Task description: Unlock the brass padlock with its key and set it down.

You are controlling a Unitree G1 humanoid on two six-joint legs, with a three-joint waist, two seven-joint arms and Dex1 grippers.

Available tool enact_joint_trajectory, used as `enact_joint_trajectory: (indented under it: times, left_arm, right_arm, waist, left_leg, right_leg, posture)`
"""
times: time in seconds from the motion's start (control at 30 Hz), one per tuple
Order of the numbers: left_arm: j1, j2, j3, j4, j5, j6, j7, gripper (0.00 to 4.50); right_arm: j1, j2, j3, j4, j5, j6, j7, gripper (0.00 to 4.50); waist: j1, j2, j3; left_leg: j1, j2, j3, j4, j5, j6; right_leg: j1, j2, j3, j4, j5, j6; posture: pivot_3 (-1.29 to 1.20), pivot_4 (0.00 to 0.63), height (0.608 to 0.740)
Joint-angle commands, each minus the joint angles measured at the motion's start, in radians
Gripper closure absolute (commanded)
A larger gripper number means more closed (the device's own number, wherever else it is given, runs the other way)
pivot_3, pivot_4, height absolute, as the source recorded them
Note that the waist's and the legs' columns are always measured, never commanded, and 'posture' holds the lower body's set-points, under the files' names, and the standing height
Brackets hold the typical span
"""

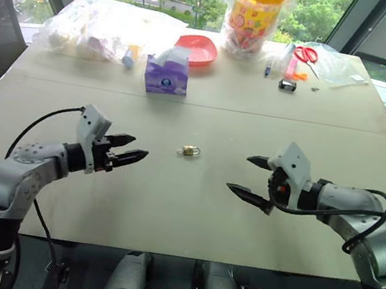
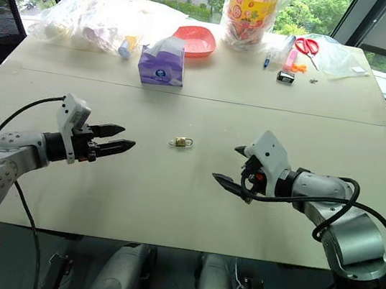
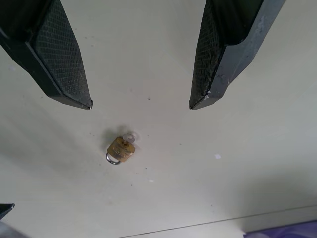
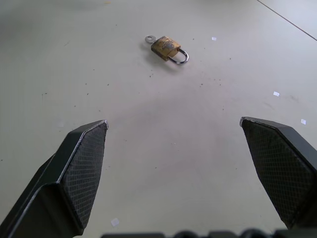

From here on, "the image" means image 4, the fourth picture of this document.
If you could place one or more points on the brass padlock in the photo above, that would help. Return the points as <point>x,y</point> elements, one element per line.
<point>168,49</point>

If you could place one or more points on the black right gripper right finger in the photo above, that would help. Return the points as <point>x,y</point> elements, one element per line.
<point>280,168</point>

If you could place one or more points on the silver key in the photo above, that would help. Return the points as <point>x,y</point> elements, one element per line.
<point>149,38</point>

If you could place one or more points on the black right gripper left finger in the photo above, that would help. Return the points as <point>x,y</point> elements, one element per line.
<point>74,178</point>

